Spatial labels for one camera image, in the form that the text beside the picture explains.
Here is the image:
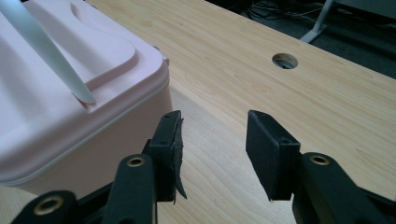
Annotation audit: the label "pink plastic box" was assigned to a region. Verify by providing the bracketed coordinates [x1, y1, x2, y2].
[0, 0, 174, 200]

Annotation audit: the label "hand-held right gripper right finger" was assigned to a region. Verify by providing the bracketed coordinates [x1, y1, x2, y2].
[245, 109, 303, 203]

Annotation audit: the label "black cables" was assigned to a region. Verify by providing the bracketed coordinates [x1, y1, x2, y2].
[246, 0, 325, 24]

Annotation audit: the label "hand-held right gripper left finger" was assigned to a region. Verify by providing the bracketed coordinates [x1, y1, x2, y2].
[142, 109, 188, 205]

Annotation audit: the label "white metal stand leg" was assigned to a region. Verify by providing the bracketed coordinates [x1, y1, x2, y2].
[299, 0, 334, 44]

